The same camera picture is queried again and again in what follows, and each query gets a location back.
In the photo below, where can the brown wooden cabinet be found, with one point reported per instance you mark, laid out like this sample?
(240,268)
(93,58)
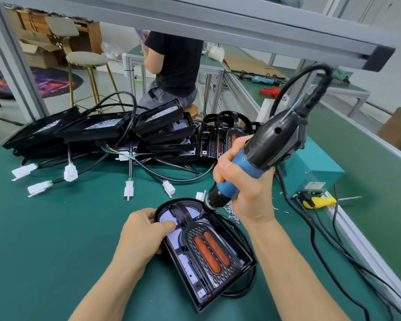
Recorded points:
(87,33)

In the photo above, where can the blue black electric screwdriver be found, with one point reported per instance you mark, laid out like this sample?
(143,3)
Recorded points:
(277,140)

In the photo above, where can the heap of small silver screws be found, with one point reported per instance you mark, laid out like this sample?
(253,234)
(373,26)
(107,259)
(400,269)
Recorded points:
(230,212)

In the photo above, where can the round beige stool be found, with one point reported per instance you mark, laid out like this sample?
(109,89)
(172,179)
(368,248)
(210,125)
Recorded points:
(87,58)

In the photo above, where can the person's left forearm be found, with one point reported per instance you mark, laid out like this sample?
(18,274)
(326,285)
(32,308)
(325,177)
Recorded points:
(107,297)

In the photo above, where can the colourful round rug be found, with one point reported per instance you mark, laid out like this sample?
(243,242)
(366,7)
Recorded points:
(40,82)

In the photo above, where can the teal power supply box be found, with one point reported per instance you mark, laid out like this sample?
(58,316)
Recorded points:
(314,167)

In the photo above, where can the small green workbench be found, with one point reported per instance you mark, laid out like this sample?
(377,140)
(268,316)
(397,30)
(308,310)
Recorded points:
(130,53)

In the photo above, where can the open brown cardboard carton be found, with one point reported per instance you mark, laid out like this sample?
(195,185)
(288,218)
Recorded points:
(40,56)

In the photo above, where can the aluminium shelf frame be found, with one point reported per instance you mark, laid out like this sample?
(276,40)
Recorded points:
(220,23)

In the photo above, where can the yellow plug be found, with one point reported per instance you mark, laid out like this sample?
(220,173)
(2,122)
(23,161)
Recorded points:
(321,200)

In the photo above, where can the white power strip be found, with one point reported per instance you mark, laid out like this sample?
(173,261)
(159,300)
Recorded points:
(264,111)

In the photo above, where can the green workbench white legs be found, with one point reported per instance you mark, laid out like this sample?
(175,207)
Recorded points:
(344,82)

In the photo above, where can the brown cardboard box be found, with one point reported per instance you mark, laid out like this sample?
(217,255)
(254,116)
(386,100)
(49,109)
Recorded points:
(398,130)

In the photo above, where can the person's left hand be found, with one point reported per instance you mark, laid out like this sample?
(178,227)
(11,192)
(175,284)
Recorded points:
(137,240)

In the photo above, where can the person's right hand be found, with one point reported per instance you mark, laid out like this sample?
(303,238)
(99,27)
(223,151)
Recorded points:
(254,194)

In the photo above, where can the red tool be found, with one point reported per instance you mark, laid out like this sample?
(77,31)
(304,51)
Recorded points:
(269,92)

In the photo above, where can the stack of unassembled lamp housings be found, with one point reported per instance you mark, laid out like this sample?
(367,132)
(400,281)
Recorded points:
(87,127)

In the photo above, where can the assembled lamp unit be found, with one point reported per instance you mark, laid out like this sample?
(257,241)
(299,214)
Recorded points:
(207,257)

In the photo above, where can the person's right forearm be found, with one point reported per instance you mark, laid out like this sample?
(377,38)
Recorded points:
(294,277)

